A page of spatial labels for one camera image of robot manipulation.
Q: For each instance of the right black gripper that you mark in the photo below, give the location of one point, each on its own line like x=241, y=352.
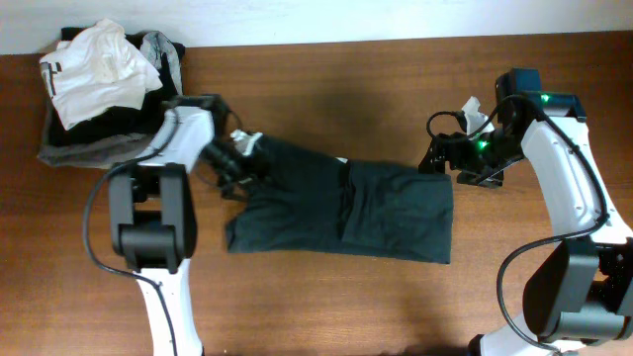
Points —
x=446, y=155

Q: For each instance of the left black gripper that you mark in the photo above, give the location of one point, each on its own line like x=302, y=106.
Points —
x=236, y=168

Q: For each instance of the dark green Nike t-shirt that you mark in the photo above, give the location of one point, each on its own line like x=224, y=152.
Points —
x=319, y=203

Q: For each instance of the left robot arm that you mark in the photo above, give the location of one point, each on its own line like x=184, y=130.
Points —
x=153, y=221

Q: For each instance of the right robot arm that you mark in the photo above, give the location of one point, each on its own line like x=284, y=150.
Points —
x=581, y=295

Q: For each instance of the black folded garment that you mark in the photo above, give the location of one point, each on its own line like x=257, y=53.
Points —
x=166, y=56

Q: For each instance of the white folded t-shirt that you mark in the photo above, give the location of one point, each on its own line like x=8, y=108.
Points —
x=97, y=70

